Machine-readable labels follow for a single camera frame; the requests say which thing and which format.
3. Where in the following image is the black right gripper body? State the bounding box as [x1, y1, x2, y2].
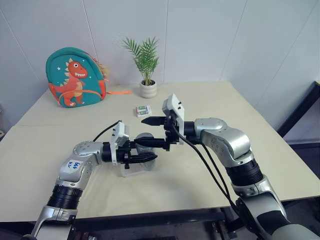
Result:
[163, 113, 181, 153]

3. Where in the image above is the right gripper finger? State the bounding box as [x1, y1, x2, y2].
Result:
[134, 138, 167, 149]
[140, 115, 167, 127]

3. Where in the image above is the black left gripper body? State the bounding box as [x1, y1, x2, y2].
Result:
[116, 141, 132, 170]

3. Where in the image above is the clear plastic jar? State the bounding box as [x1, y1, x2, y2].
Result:
[136, 138, 157, 172]

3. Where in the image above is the grey jar lid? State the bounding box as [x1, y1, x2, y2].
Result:
[137, 132, 155, 141]

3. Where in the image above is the clear plastic box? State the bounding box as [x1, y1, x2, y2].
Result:
[121, 161, 156, 179]

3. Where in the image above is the white green battery pack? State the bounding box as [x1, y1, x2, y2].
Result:
[135, 104, 153, 119]

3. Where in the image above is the white ribbed plant pot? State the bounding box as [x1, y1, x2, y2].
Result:
[138, 79, 159, 99]

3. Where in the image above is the white label blue handwriting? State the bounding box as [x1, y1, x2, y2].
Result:
[63, 158, 85, 176]

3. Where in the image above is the green palm plant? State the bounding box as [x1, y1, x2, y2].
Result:
[120, 36, 160, 86]

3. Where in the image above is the beige plush pendant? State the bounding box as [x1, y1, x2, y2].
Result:
[96, 58, 111, 79]

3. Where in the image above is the teal dinosaur backpack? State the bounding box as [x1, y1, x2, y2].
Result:
[45, 47, 133, 109]

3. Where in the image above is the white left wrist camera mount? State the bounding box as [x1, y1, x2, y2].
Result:
[109, 121, 131, 166]

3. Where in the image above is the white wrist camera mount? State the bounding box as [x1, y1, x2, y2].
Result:
[161, 93, 186, 146]
[109, 121, 131, 166]

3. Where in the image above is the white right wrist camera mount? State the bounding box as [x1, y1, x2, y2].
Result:
[161, 93, 186, 146]

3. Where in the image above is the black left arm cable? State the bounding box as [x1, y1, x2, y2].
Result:
[93, 120, 123, 141]

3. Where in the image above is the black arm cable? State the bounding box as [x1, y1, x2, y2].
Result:
[171, 123, 242, 211]
[93, 120, 123, 141]

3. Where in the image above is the black table frame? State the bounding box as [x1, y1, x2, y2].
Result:
[72, 206, 242, 240]

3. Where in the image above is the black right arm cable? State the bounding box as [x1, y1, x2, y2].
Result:
[171, 123, 242, 211]

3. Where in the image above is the dark metal frame rail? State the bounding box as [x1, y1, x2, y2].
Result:
[275, 80, 320, 151]

